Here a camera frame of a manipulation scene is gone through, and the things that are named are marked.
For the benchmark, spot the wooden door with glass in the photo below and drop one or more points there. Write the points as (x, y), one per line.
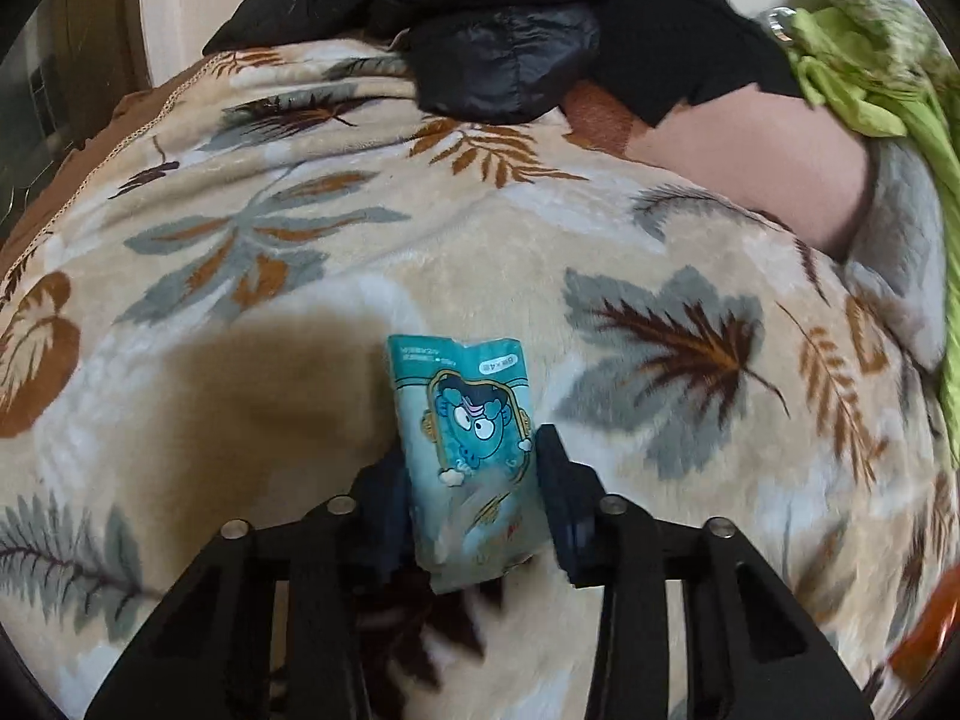
(45, 75)

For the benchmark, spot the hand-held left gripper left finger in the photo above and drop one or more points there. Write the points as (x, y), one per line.
(394, 517)

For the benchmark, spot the grey quilted pillow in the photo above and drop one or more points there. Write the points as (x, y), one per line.
(900, 240)

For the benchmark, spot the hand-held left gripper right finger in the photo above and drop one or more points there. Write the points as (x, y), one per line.
(559, 510)

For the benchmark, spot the teal cartoon snack packet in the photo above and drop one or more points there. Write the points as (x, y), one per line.
(465, 420)

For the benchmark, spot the black cloth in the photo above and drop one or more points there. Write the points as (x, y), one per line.
(675, 45)

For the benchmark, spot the leaf print blanket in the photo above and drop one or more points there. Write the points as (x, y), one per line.
(300, 390)

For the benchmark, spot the black puffer jacket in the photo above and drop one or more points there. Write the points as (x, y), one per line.
(487, 52)

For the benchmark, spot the green patterned quilt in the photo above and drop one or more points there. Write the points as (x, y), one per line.
(862, 67)

